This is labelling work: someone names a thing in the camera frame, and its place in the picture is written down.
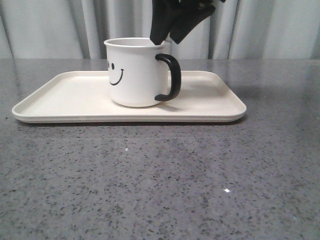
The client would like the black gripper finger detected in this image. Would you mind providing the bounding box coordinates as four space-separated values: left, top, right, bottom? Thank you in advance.
149 0 183 45
169 3 216 44

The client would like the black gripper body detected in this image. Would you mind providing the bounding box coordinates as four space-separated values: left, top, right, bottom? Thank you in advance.
175 0 216 10

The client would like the pale grey pleated curtain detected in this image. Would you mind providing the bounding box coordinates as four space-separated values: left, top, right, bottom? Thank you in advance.
0 0 320 59

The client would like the white smiley mug black handle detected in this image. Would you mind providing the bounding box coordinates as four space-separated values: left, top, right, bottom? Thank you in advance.
104 37 182 108

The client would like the cream rectangular plastic tray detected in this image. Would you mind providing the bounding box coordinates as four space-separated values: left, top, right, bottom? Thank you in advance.
12 70 247 124

